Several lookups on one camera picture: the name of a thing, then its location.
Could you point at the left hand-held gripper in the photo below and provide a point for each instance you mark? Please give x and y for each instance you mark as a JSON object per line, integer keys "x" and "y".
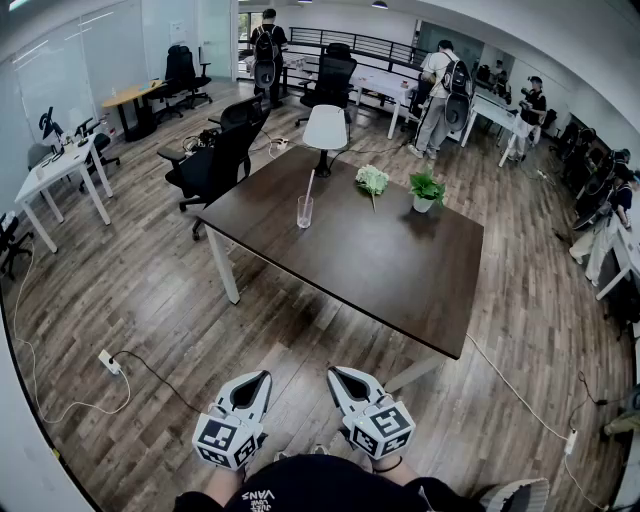
{"x": 217, "y": 435}

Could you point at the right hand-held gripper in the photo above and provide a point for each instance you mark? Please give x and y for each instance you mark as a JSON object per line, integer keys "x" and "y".
{"x": 385, "y": 430}

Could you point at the clear drinking glass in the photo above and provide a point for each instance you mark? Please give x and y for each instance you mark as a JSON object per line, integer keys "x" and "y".
{"x": 301, "y": 215}

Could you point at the pink plastic straw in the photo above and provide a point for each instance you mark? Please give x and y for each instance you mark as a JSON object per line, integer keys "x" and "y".
{"x": 310, "y": 185}

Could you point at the person's left forearm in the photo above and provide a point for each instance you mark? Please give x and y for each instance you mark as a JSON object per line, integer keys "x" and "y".
{"x": 222, "y": 482}

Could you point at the black monitor on arm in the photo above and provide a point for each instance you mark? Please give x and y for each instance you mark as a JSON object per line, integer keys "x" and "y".
{"x": 47, "y": 122}

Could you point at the person's right forearm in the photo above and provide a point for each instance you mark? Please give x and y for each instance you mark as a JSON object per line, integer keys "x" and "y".
{"x": 405, "y": 477}

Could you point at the white table leg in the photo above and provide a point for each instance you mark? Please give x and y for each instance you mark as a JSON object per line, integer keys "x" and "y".
{"x": 415, "y": 372}

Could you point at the person's right shoe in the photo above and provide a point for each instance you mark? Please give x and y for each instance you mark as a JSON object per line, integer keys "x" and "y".
{"x": 320, "y": 450}

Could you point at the person's shoe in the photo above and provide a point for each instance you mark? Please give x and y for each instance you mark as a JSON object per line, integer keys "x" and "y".
{"x": 281, "y": 455}
{"x": 320, "y": 450}

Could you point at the person's left shoe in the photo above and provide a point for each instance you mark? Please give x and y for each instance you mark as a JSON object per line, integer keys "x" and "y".
{"x": 281, "y": 455}

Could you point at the black wrist band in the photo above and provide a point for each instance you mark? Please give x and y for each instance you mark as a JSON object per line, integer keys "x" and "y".
{"x": 395, "y": 467}

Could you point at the person's black t-shirt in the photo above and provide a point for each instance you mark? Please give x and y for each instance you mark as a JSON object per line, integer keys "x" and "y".
{"x": 320, "y": 480}

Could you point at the white power strip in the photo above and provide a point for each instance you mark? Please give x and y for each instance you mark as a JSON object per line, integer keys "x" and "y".
{"x": 570, "y": 441}
{"x": 109, "y": 361}
{"x": 280, "y": 145}

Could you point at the grey ribbed object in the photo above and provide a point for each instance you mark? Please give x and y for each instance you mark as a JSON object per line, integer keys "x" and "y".
{"x": 520, "y": 495}

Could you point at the green plant in white pot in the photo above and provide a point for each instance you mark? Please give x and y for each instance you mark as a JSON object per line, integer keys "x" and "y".
{"x": 423, "y": 204}

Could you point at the white flower bouquet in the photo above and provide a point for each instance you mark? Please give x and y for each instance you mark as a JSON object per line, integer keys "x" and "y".
{"x": 372, "y": 179}

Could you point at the black office chair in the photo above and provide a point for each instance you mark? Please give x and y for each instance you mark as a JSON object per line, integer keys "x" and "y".
{"x": 12, "y": 245}
{"x": 332, "y": 70}
{"x": 100, "y": 142}
{"x": 220, "y": 165}
{"x": 180, "y": 65}

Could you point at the white shade table lamp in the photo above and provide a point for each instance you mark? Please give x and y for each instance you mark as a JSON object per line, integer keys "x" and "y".
{"x": 325, "y": 127}

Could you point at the white desk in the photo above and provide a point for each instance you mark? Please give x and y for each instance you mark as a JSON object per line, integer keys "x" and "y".
{"x": 55, "y": 167}

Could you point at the white table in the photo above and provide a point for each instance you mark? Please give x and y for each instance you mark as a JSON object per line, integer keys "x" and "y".
{"x": 380, "y": 80}
{"x": 632, "y": 250}
{"x": 492, "y": 112}

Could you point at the grey chair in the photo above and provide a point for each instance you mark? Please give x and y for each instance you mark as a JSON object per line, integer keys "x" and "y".
{"x": 39, "y": 155}

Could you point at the round wooden table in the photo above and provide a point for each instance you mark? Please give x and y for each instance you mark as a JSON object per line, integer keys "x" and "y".
{"x": 127, "y": 94}

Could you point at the black metal railing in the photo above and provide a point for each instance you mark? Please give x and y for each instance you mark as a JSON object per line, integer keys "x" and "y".
{"x": 400, "y": 64}

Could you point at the table with patterned cloth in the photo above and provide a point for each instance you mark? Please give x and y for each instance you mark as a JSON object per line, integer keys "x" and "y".
{"x": 295, "y": 60}

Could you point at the black pendant lamp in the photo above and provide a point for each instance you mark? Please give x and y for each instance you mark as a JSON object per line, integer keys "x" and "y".
{"x": 379, "y": 4}

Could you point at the white wall notice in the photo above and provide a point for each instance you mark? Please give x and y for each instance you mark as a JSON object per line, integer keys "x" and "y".
{"x": 178, "y": 32}

